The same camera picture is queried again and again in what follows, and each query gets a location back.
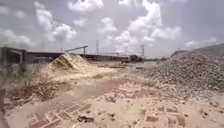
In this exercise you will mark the pole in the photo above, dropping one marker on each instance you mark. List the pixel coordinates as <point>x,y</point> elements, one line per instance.
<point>97,47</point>
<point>142,50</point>

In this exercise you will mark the slanted conveyor beam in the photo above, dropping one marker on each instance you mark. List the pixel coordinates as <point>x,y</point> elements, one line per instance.
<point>77,48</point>

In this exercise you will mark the pale sand pile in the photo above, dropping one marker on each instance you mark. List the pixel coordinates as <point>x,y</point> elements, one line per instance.
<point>68,62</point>

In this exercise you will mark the tan brick paved ground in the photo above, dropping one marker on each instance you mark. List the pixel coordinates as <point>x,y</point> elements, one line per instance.
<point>126,106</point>

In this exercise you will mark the long low dark building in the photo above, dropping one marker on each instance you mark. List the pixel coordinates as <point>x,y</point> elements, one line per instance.
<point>33,56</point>

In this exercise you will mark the grey gravel heap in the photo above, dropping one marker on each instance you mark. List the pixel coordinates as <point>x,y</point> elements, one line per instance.
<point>193,71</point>

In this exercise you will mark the dry grass strip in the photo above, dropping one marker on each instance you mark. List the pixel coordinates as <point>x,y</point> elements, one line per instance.
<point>23,75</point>

